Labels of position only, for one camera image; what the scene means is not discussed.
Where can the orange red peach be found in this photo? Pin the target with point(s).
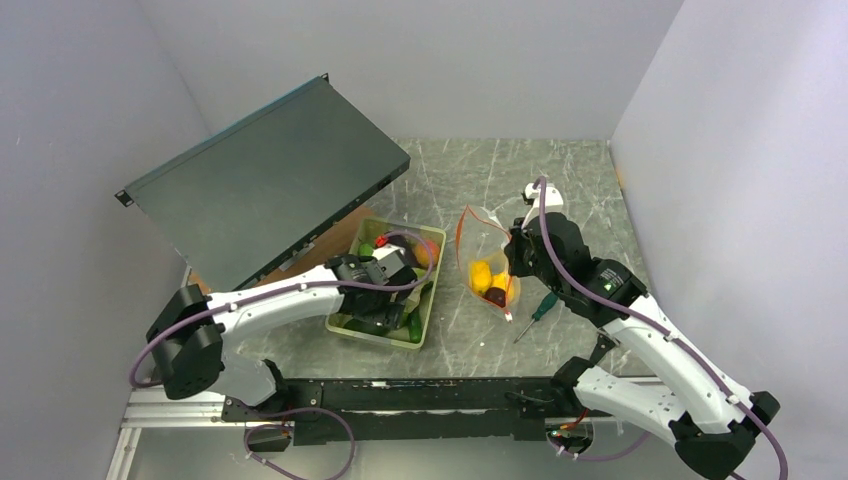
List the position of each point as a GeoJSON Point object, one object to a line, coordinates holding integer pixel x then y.
{"type": "Point", "coordinates": [427, 253]}

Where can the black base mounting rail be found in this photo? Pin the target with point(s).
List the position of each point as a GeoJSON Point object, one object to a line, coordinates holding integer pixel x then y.
{"type": "Point", "coordinates": [320, 411]}

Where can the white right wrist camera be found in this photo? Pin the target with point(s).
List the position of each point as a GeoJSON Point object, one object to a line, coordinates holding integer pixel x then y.
{"type": "Point", "coordinates": [536, 198]}

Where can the light green plastic tray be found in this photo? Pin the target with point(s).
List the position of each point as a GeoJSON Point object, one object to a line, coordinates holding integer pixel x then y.
{"type": "Point", "coordinates": [345, 326]}

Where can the green handled screwdriver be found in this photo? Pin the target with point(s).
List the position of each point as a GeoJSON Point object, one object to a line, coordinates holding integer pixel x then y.
{"type": "Point", "coordinates": [547, 303]}

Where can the clear zip bag orange zipper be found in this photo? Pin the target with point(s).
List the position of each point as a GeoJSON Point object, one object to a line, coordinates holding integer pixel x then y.
{"type": "Point", "coordinates": [480, 240]}

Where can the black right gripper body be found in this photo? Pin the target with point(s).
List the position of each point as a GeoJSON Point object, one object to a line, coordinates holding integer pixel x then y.
{"type": "Point", "coordinates": [522, 260]}

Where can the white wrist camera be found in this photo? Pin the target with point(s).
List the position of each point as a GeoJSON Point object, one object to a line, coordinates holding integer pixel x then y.
{"type": "Point", "coordinates": [391, 259]}
{"type": "Point", "coordinates": [536, 198]}

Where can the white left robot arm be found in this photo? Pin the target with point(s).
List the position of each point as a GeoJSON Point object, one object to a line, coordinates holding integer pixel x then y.
{"type": "Point", "coordinates": [193, 340]}

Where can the dark grey rack server chassis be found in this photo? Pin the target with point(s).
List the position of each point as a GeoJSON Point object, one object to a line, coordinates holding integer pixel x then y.
{"type": "Point", "coordinates": [240, 204]}

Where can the yellow corn cob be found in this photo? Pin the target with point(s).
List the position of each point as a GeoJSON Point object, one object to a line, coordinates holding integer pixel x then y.
{"type": "Point", "coordinates": [480, 276]}

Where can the dark red plum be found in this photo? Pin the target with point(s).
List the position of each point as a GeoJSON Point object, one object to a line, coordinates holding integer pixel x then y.
{"type": "Point", "coordinates": [496, 296]}

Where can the green cucumber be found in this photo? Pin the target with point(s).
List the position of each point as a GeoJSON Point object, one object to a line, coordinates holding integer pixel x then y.
{"type": "Point", "coordinates": [416, 319]}

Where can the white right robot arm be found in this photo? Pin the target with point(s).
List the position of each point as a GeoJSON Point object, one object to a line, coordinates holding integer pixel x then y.
{"type": "Point", "coordinates": [711, 421]}

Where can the white cauliflower with leaves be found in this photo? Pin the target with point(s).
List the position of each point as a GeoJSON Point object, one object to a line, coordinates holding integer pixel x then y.
{"type": "Point", "coordinates": [411, 298]}

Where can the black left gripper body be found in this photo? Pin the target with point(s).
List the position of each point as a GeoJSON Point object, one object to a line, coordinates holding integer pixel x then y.
{"type": "Point", "coordinates": [384, 313]}

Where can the green bell pepper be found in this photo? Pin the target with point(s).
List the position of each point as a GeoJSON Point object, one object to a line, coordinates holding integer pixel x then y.
{"type": "Point", "coordinates": [365, 250]}

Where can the aluminium frame rail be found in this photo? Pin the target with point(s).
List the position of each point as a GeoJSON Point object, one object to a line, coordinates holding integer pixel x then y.
{"type": "Point", "coordinates": [152, 409]}

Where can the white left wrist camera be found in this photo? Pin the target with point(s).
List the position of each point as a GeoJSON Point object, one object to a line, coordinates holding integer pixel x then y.
{"type": "Point", "coordinates": [391, 259]}

